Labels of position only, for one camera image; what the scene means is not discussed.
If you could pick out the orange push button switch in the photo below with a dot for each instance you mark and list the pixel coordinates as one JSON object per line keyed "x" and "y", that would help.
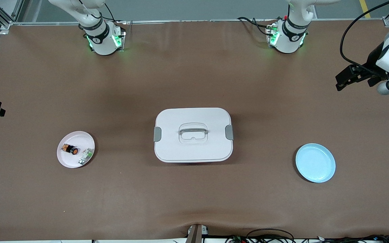
{"x": 70, "y": 149}

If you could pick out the light blue round plate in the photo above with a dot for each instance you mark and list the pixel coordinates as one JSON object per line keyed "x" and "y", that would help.
{"x": 316, "y": 163}

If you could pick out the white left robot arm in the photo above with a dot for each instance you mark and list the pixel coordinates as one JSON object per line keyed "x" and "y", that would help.
{"x": 287, "y": 42}

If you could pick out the brown camera mount bracket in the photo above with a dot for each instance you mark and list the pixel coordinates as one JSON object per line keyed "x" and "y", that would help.
{"x": 196, "y": 233}

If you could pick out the pink round plate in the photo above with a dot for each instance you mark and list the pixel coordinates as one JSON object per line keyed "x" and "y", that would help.
{"x": 76, "y": 138}

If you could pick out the grey box latch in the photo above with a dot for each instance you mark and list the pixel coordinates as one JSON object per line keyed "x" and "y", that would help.
{"x": 157, "y": 134}
{"x": 229, "y": 132}

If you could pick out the white lidded storage box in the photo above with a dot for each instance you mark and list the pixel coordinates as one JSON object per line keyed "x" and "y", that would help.
{"x": 194, "y": 148}

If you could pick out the brown table mat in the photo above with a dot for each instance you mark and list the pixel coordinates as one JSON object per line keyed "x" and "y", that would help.
{"x": 194, "y": 67}

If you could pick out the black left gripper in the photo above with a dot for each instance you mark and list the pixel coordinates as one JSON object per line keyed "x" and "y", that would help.
{"x": 372, "y": 60}

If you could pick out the small green white component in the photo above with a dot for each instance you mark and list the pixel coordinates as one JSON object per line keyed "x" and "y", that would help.
{"x": 85, "y": 157}

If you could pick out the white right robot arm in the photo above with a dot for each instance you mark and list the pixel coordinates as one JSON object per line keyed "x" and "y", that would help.
{"x": 103, "y": 42}

